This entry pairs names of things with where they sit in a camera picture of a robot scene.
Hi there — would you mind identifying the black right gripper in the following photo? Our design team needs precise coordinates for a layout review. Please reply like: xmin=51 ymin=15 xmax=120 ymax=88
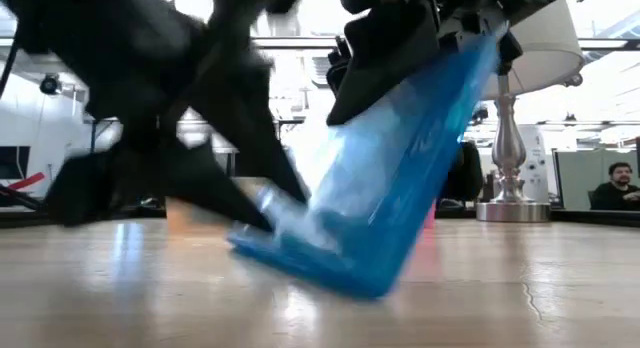
xmin=325 ymin=0 xmax=565 ymax=127

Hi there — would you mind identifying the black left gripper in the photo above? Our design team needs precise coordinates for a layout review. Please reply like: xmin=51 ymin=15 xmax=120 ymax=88
xmin=47 ymin=0 xmax=309 ymax=233

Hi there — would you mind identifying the blue translucent jewel case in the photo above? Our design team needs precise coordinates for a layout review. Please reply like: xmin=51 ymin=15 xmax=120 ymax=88
xmin=227 ymin=32 xmax=502 ymax=300

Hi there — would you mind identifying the orange plastic bin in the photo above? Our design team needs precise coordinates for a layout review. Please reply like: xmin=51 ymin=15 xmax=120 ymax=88
xmin=164 ymin=176 xmax=274 ymax=235

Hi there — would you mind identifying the white shade silver table lamp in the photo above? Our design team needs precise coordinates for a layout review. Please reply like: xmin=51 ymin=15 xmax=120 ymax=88
xmin=474 ymin=0 xmax=585 ymax=224

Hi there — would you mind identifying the black office chair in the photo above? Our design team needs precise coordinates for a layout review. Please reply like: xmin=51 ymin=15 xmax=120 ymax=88
xmin=437 ymin=140 xmax=485 ymax=209

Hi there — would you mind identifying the white water dispenser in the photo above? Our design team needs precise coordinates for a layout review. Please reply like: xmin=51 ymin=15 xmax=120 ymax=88
xmin=519 ymin=124 xmax=551 ymax=204

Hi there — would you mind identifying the grey office partition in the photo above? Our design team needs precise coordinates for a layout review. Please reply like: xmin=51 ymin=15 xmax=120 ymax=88
xmin=551 ymin=147 xmax=640 ymax=212

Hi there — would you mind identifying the black monitor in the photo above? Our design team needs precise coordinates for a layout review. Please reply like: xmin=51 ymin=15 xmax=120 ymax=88
xmin=0 ymin=145 xmax=31 ymax=181

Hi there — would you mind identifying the person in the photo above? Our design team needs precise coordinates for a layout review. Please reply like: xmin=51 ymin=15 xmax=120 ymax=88
xmin=589 ymin=161 xmax=640 ymax=212

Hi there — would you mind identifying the black ceiling camera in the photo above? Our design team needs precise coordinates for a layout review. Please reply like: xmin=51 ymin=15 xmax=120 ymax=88
xmin=39 ymin=72 xmax=62 ymax=96

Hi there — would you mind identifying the black cable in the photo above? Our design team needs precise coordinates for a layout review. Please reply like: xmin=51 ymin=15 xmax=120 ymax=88
xmin=0 ymin=37 xmax=20 ymax=100

